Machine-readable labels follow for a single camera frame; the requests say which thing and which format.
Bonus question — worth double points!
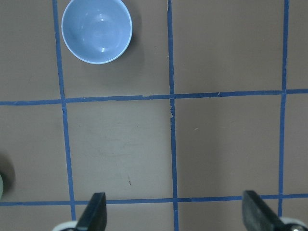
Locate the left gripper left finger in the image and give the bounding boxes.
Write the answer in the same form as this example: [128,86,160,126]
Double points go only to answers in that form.
[75,192,107,231]

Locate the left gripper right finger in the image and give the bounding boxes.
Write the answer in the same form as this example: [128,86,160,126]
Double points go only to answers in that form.
[242,190,285,231]

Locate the green bowl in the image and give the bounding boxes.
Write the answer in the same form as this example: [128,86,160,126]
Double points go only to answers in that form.
[0,175,4,199]

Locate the blue bowl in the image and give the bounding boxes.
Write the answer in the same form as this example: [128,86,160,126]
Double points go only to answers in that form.
[61,0,133,64]

